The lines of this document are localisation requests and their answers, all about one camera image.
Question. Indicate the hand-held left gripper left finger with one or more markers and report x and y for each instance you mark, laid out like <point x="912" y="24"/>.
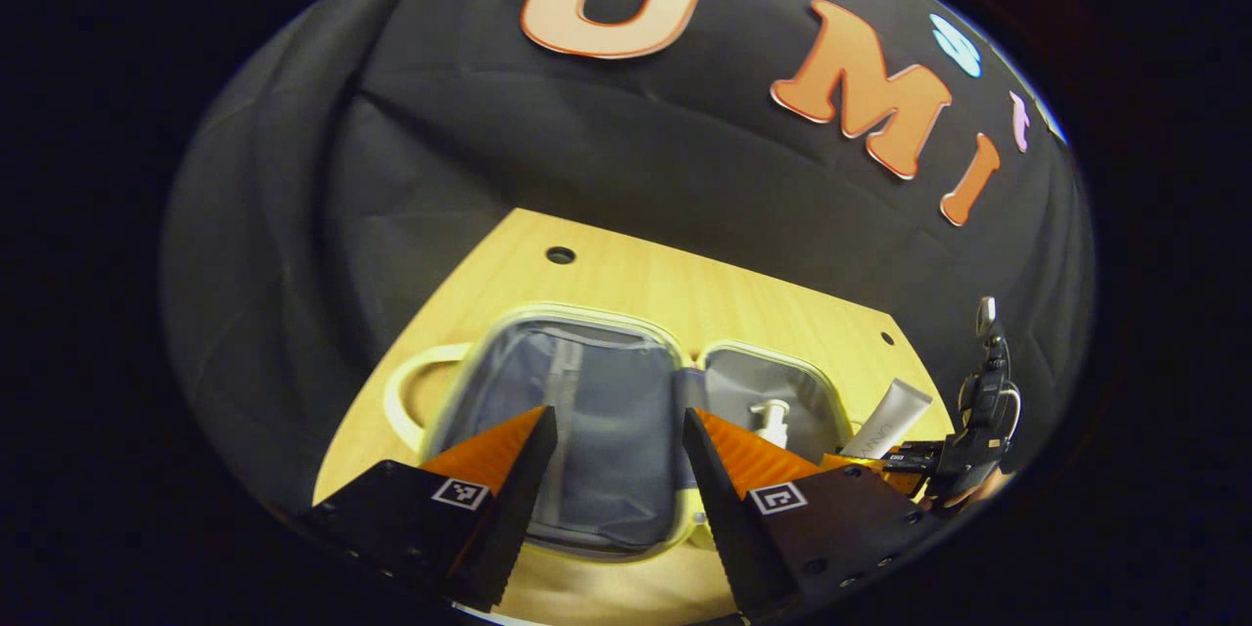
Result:
<point x="509" y="509"/>

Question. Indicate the black backdrop cloth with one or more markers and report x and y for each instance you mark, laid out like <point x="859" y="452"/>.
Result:
<point x="489" y="117"/>

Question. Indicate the white pump bottle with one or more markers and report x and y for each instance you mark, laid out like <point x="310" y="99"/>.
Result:
<point x="773" y="425"/>

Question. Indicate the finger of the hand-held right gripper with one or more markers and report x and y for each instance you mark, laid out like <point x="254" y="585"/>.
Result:
<point x="915" y="455"/>
<point x="875" y="474"/>

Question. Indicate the white squeeze tube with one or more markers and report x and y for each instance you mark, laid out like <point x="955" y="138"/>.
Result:
<point x="890" y="421"/>

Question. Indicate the pale yellow suitcase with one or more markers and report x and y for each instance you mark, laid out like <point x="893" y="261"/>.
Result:
<point x="606" y="411"/>

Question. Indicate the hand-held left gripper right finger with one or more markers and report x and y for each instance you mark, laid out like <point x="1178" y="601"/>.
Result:
<point x="729" y="518"/>

